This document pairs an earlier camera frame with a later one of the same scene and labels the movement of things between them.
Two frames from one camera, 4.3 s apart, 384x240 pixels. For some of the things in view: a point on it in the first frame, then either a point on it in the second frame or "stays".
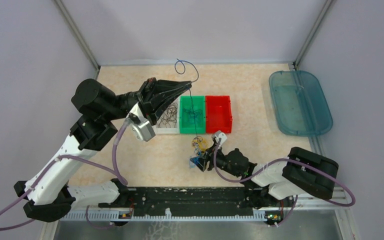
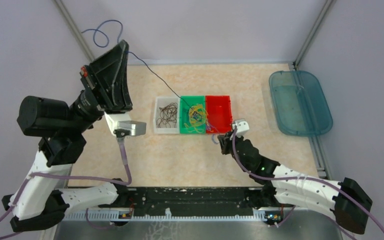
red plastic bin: [218, 114] stays
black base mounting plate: [188, 201] stays
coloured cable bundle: [200, 145] → [198, 115]
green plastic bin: [187, 121] stays
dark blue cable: [193, 113] → [155, 74]
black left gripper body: [143, 96] → [87, 78]
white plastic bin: [169, 122] stays
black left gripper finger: [161, 87] → [104, 69]
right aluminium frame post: [323, 15] stays
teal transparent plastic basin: [300, 105] stays
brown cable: [169, 117] stays
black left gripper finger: [159, 106] → [121, 94]
